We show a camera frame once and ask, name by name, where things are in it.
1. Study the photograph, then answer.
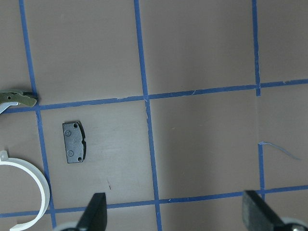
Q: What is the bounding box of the black brake pad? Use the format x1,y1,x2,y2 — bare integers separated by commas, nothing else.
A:
62,121,86,164

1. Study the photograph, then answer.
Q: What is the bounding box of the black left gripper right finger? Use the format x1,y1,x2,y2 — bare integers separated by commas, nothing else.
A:
242,190,285,231

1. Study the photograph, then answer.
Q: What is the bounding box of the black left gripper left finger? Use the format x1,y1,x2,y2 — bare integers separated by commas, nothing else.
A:
76,192,107,231

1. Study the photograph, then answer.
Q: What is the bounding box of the olive green brake shoe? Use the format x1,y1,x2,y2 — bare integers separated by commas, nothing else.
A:
0,90,38,107

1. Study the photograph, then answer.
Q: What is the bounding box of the white curved plastic bracket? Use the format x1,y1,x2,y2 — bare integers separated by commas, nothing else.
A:
0,150,51,231

